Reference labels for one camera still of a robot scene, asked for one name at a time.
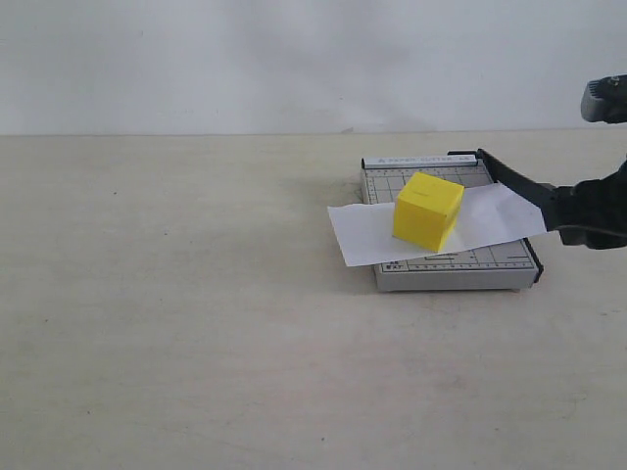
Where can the grey paper cutter base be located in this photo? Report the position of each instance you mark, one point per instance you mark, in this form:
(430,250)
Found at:
(509,266)

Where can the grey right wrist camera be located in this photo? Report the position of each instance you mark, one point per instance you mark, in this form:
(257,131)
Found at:
(604,100)

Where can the black cutter blade arm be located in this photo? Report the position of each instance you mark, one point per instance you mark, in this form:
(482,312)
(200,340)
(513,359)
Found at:
(547,198)

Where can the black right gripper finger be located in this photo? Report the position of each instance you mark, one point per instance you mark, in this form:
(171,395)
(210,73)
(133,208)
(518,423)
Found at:
(593,238)
(592,205)

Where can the yellow cube block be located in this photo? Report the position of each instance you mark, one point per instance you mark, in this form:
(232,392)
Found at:
(426,211)

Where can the white paper sheet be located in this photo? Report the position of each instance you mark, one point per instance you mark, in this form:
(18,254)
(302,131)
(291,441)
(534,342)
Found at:
(489,215)

